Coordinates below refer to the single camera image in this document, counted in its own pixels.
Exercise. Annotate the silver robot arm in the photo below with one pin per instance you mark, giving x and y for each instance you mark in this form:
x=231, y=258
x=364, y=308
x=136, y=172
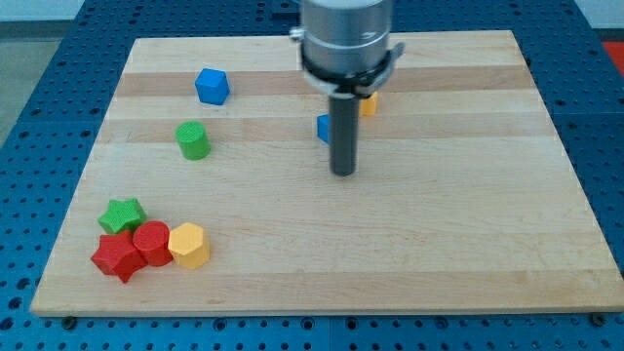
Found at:
x=344, y=45

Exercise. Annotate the blue triangle block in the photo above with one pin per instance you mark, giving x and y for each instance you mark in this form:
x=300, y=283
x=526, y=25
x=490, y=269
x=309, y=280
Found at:
x=323, y=126

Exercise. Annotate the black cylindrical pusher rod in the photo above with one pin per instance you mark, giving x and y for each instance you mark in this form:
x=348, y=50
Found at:
x=343, y=135

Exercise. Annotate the yellow block behind rod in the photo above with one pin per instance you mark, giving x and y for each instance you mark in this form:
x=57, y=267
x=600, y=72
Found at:
x=368, y=106

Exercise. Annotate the wooden board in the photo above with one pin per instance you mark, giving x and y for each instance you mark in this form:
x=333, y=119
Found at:
x=464, y=200

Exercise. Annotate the green cylinder block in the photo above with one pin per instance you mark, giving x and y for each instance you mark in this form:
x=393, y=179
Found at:
x=192, y=140

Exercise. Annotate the blue cube block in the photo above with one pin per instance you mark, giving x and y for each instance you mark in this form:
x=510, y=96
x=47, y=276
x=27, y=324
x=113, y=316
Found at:
x=212, y=86

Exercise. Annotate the yellow hexagon block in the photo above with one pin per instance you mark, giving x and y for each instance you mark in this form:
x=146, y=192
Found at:
x=189, y=245

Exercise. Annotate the red cylinder block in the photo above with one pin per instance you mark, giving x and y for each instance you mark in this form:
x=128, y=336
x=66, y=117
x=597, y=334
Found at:
x=151, y=239

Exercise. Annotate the green star block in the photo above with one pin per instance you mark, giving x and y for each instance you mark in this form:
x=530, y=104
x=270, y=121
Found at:
x=122, y=215

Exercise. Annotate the red star block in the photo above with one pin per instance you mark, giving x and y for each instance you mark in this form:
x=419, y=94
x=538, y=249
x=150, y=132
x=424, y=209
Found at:
x=116, y=255

